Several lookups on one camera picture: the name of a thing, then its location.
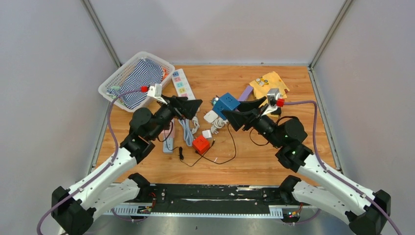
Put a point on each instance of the white plastic basket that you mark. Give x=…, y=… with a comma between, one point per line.
x=118, y=77

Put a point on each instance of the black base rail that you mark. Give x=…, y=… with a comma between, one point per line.
x=227, y=201

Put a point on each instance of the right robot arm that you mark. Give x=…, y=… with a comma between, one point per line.
x=365, y=211

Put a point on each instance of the blue cube socket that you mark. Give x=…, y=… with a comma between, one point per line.
x=226, y=102

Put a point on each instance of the small white charger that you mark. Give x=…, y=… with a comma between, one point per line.
x=207, y=134

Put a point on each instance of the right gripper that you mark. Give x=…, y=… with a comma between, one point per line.
x=249, y=118

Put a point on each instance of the white adapter with coiled cable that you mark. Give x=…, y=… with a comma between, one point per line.
x=217, y=125

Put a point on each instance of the yellow cloth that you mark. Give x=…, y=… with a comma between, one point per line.
x=263, y=84

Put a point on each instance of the pink cube socket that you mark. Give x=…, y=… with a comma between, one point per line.
x=169, y=131

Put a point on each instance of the purple power bank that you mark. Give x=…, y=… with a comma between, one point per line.
x=246, y=93

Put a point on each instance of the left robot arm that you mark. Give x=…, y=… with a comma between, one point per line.
x=77, y=207

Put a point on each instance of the white colourful power strip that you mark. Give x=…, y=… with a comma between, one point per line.
x=182, y=84

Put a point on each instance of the white square adapter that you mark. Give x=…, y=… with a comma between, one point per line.
x=210, y=116

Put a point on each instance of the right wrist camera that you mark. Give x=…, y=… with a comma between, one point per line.
x=273, y=96

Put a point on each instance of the red cube socket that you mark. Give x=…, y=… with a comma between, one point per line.
x=201, y=145

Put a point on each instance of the striped cloth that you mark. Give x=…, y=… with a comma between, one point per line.
x=145, y=73

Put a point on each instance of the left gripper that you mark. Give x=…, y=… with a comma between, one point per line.
x=180, y=106

